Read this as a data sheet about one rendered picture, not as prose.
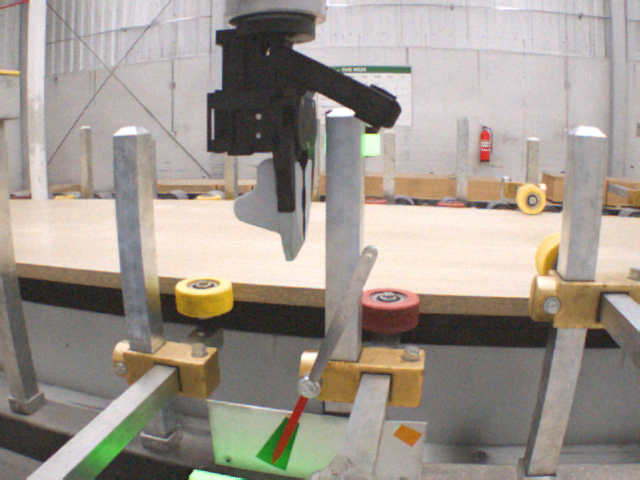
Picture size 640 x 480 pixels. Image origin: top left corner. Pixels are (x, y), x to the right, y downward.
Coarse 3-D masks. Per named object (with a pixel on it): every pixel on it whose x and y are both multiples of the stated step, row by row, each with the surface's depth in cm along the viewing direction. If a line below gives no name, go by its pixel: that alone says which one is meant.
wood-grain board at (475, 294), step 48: (48, 240) 100; (96, 240) 100; (192, 240) 100; (240, 240) 100; (384, 240) 100; (432, 240) 100; (480, 240) 100; (528, 240) 100; (624, 240) 100; (240, 288) 72; (288, 288) 71; (432, 288) 69; (480, 288) 69; (528, 288) 68
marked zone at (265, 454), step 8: (280, 424) 57; (296, 424) 56; (280, 432) 57; (296, 432) 57; (272, 440) 58; (264, 448) 58; (272, 448) 58; (288, 448) 57; (256, 456) 59; (264, 456) 58; (272, 456) 58; (288, 456) 58; (272, 464) 58; (280, 464) 58
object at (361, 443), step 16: (384, 336) 63; (368, 384) 51; (384, 384) 51; (368, 400) 48; (384, 400) 47; (352, 416) 45; (368, 416) 45; (384, 416) 47; (352, 432) 42; (368, 432) 42; (352, 448) 39; (368, 448) 39; (368, 464) 37
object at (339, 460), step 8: (336, 456) 36; (344, 456) 37; (336, 464) 36; (344, 464) 35; (352, 464) 37; (320, 472) 35; (328, 472) 35; (336, 472) 35; (344, 472) 35; (352, 472) 33; (360, 472) 34; (368, 472) 35
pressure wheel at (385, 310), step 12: (384, 288) 68; (372, 300) 63; (384, 300) 63; (396, 300) 64; (408, 300) 63; (372, 312) 61; (384, 312) 61; (396, 312) 60; (408, 312) 61; (372, 324) 61; (384, 324) 61; (396, 324) 61; (408, 324) 61
